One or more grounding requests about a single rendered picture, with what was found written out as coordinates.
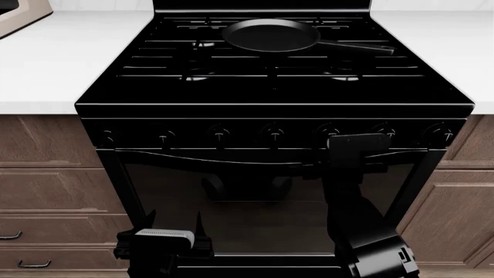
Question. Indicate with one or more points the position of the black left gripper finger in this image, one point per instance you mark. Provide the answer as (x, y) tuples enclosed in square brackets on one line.
[(200, 228), (149, 221)]

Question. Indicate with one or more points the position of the black stove knob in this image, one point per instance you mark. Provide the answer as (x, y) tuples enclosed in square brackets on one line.
[(386, 129), (219, 133), (440, 133), (106, 135), (165, 136), (274, 132), (325, 129)]

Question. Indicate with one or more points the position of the round stove burner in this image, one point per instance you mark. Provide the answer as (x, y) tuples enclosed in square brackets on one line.
[(197, 77), (346, 77), (204, 44)]

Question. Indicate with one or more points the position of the black gas stove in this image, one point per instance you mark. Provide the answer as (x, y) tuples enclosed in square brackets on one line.
[(270, 98)]

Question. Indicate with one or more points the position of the black glass oven door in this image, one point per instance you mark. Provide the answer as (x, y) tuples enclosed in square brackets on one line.
[(247, 208)]

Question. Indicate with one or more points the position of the brown wooden cabinet drawer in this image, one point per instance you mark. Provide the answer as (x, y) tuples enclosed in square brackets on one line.
[(77, 257), (42, 142), (54, 191), (65, 228), (472, 142)]

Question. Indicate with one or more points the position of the brown wooden cabinet door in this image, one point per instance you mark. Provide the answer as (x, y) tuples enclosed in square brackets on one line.
[(455, 214)]

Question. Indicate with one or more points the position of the black frying pan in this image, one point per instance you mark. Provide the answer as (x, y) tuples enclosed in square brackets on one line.
[(270, 36)]

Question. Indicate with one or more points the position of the beige countertop appliance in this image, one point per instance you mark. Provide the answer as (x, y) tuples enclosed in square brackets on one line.
[(23, 14)]

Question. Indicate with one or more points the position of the grey left gripper camera box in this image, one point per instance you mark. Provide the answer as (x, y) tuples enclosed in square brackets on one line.
[(166, 234)]

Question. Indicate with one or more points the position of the black right gripper camera box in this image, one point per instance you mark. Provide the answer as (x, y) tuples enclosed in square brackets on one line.
[(357, 143)]

